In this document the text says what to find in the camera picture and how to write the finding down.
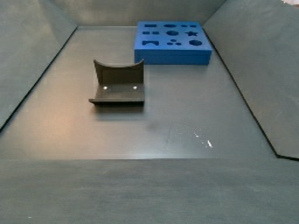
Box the blue shape sorter block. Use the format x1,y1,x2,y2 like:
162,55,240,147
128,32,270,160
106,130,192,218
134,21,212,65

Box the black curved holder bracket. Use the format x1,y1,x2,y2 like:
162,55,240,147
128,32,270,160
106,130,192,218
88,60,145,105

